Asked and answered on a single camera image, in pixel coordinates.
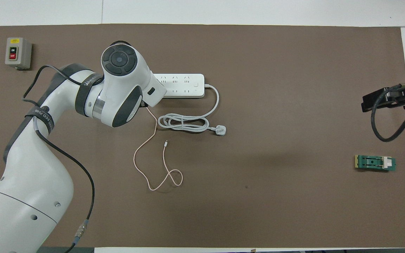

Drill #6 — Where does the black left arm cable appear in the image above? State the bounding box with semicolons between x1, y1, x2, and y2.
22;65;96;253

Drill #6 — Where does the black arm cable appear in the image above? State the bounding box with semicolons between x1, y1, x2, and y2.
371;82;405;143
22;65;96;253

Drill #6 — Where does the grey on-off switch box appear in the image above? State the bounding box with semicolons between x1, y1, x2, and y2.
5;37;33;69

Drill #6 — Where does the white power strip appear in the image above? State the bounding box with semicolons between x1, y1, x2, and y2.
153;73;206;99

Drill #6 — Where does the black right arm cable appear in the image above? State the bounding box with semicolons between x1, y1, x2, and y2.
371;82;405;143

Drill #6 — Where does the pink charging cable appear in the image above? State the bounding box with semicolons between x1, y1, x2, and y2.
133;106;184;191

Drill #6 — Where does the white power strip cord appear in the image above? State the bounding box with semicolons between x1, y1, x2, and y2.
157;84;227;137

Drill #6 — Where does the green knife switch block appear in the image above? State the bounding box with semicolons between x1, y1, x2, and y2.
355;155;397;173

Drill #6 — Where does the brown table mat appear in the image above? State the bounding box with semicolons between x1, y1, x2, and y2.
0;24;405;248

